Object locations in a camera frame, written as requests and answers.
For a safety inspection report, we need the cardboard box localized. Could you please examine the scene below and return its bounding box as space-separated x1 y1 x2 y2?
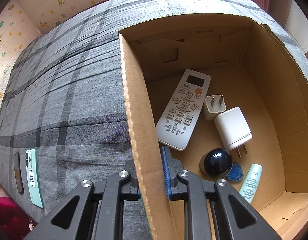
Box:
119 14 308 239

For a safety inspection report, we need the blue round key fob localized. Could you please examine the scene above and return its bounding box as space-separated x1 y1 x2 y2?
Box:
226 163 243 181

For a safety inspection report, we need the mint green smartphone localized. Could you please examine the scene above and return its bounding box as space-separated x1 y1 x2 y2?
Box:
25 148 44 209

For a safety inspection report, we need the small white charger plug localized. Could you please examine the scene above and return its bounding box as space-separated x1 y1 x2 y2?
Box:
203 94 226 121

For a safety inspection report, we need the mint green cream tube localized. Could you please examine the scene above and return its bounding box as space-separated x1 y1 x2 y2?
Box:
239 164 263 204

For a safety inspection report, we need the white wardrobe cabinet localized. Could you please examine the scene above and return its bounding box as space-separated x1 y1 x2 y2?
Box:
268 0 308 59

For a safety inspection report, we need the grey plaid bed sheet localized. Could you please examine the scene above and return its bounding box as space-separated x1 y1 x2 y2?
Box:
0 0 308 240

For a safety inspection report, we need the dark brown phone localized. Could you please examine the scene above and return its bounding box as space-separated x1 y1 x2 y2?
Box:
14 152 24 194

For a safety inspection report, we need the black dome camera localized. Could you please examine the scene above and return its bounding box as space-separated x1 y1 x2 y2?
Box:
200 148 233 179

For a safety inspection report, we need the large white power adapter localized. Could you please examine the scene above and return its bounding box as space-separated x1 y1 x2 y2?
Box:
214 107 253 158

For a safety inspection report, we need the white air conditioner remote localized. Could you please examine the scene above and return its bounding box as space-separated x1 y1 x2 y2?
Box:
156 69 211 151

